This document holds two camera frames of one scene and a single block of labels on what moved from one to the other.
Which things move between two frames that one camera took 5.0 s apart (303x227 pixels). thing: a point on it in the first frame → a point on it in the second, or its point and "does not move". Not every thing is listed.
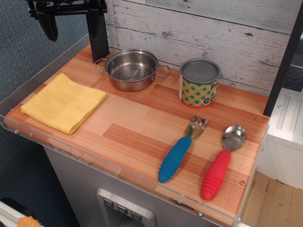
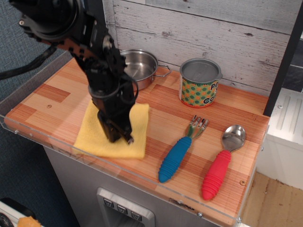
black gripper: (48, 21) → (113, 100)
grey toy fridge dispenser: (119, 211) does not move
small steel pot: (131, 70) does not move
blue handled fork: (197, 125) does not move
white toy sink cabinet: (281, 154) does not move
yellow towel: (64, 102) → (91, 138)
